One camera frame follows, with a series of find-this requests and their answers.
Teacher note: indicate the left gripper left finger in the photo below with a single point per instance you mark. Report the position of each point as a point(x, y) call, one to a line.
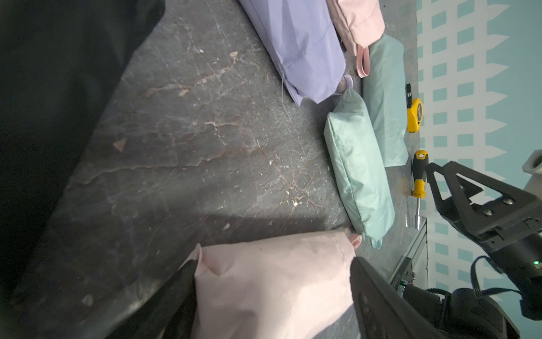
point(169, 313)

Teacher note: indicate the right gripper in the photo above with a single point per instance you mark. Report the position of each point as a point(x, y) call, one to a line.
point(507, 228)

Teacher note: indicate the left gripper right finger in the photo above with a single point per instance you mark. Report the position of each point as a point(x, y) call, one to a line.
point(381, 312)

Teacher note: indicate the light pink umbrella sleeve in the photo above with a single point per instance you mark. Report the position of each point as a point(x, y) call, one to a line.
point(284, 287)

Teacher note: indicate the black umbrella sleeve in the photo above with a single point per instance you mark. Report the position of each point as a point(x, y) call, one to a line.
point(61, 62)

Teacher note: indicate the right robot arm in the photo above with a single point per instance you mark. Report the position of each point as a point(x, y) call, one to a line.
point(466, 312)

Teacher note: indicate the yellow black screwdriver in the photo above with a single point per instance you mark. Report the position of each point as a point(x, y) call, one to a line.
point(419, 163)

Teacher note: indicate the yellow tape measure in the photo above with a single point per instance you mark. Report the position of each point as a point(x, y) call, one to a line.
point(414, 111)

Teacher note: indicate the mint sleeved umbrella left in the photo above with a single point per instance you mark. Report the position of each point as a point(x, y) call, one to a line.
point(358, 167)

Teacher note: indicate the mint sleeved umbrella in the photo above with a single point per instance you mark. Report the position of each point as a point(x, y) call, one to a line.
point(358, 167)
point(384, 92)

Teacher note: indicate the mint sleeved umbrella right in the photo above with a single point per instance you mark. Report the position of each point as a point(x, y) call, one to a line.
point(384, 92)

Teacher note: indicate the pink sleeved umbrella rear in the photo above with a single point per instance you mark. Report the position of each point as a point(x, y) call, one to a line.
point(359, 24)

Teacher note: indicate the purple sleeved umbrella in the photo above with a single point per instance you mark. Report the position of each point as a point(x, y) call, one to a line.
point(302, 42)

